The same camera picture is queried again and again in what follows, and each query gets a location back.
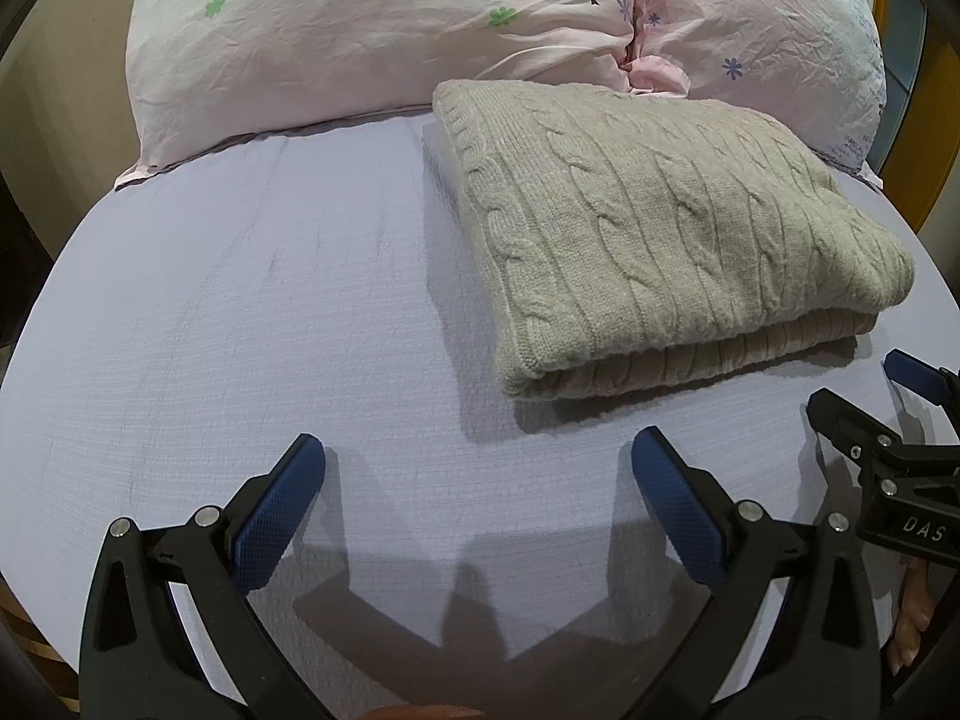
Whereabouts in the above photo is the wooden bed frame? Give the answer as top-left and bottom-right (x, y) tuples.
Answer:
(0, 577), (82, 700)

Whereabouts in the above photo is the person's right hand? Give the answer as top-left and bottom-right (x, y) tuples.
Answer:
(888, 559), (940, 677)

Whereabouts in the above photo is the pink floral pillow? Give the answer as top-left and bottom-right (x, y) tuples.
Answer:
(628, 0), (888, 187)
(114, 0), (647, 192)

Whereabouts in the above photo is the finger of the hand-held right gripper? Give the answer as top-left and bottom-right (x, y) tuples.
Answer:
(883, 349), (960, 407)
(806, 388), (960, 482)

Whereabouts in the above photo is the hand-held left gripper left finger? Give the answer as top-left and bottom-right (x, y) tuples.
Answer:
(79, 433), (340, 720)

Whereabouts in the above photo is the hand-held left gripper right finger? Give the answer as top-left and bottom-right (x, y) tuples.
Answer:
(630, 426), (901, 720)

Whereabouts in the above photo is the beige cable-knit sweater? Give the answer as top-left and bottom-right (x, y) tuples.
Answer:
(432, 79), (918, 401)

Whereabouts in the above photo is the lavender bed sheet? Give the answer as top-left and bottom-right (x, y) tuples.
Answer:
(0, 106), (960, 720)

